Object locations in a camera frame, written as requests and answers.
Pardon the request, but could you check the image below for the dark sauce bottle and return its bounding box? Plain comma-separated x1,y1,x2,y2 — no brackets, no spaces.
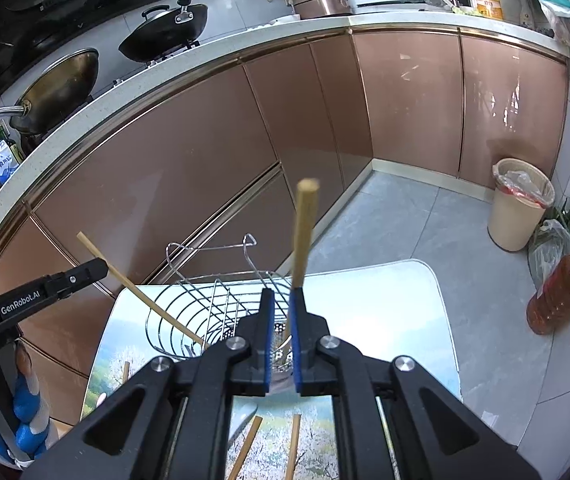
0,122,24,163

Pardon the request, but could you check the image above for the brown kitchen base cabinet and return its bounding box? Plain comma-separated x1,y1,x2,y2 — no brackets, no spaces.
0,25,570,427

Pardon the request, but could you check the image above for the amber cooking oil bottle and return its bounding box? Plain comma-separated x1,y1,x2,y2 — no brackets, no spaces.
526,245,570,336

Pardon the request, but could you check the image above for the clear plastic bag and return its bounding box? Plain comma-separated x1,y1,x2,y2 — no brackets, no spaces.
527,217,570,291

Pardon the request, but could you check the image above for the brass wok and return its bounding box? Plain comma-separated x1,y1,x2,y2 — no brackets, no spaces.
0,48,101,137

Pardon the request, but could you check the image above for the white speckled countertop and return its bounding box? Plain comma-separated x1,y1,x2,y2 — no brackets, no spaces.
0,9,570,223

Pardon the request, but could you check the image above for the person's left hand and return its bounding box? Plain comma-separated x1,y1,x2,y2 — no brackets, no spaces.
0,342,53,469

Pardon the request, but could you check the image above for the black range hood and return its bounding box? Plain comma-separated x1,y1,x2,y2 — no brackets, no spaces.
0,0,178,104

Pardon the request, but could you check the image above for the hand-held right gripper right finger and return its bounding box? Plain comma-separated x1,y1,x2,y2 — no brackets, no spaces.
290,287,546,480

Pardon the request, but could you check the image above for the wire utensil rack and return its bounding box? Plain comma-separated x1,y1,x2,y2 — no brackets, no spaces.
145,232,302,377

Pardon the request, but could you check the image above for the brown rice cooker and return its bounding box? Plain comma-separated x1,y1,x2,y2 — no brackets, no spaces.
289,0,354,20

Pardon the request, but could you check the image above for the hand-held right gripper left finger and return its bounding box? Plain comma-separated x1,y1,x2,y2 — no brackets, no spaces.
21,288,276,480

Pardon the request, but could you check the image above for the beige trash bin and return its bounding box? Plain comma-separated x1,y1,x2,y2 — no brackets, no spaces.
487,157,555,254

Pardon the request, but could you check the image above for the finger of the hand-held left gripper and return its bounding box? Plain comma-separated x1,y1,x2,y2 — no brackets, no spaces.
40,258,110,302

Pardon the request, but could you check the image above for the white blue salt bag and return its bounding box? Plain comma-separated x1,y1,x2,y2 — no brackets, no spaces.
0,140,22,184

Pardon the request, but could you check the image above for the black wok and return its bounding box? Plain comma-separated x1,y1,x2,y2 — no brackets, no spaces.
117,0,212,64

